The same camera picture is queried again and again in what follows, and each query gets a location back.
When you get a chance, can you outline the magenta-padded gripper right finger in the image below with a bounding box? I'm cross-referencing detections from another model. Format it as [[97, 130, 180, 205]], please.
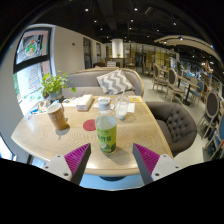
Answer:
[[132, 143, 183, 186]]

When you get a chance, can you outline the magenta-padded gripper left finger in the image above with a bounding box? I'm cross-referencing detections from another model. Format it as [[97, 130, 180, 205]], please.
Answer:
[[42, 143, 92, 186]]

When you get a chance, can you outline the green-labelled clear drink bottle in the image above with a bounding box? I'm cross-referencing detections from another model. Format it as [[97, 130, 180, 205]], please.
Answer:
[[94, 97, 118, 155]]

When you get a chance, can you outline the flat round red coaster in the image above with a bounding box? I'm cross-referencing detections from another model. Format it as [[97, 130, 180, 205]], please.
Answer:
[[82, 119, 98, 132]]

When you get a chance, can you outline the grey tufted armchair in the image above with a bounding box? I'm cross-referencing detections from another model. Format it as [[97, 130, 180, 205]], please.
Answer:
[[145, 101, 198, 158]]

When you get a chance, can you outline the brown paper cup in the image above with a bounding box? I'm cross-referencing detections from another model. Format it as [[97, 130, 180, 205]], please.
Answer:
[[46, 102, 70, 132]]

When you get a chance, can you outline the clear plastic cup with straw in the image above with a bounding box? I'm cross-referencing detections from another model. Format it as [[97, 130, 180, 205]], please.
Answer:
[[114, 85, 130, 120]]

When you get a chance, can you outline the white paper napkin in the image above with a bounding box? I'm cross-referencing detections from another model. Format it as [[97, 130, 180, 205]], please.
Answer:
[[126, 102, 136, 114]]

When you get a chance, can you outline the yellow card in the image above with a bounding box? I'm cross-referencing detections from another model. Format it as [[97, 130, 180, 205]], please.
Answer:
[[128, 95, 144, 103]]

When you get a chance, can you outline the brown card holder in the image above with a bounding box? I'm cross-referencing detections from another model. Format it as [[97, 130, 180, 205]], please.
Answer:
[[36, 99, 52, 114]]

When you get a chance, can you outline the green potted plant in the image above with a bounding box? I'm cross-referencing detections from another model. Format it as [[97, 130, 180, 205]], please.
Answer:
[[39, 70, 77, 101]]

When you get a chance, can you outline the grey curved sofa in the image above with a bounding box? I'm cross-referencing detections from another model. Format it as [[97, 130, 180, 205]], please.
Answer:
[[61, 67, 145, 98]]

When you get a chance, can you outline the group of dining chairs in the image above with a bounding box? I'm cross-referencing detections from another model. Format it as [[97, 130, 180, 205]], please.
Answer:
[[151, 63, 224, 161]]

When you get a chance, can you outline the grey white chevron cushion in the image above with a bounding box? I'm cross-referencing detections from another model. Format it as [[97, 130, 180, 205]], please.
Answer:
[[96, 69, 135, 96]]

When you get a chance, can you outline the white round pillar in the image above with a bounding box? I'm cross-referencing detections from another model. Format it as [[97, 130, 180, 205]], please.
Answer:
[[111, 38, 124, 58]]

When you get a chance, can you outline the colourful framed poster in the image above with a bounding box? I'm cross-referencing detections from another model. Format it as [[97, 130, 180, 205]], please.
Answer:
[[15, 28, 53, 65]]

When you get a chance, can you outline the group of ceiling lights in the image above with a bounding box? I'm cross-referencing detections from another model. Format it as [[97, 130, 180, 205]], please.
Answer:
[[83, 4, 218, 48]]

